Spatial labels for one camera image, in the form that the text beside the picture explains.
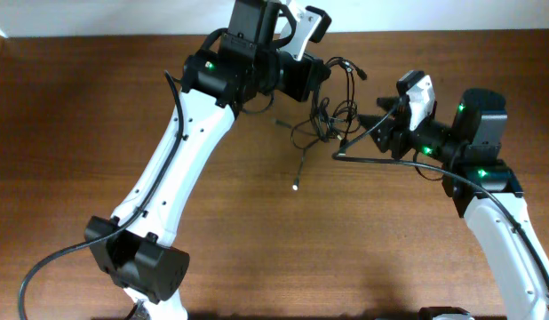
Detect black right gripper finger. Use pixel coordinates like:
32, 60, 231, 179
376, 95, 410, 115
356, 115, 390, 142

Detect black usb cables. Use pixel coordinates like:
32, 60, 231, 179
274, 56, 369, 192

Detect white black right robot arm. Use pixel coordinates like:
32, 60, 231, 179
360, 88, 549, 319

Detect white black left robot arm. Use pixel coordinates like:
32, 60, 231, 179
84, 1, 331, 319

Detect black object at bottom edge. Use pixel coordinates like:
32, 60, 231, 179
418, 307, 473, 320

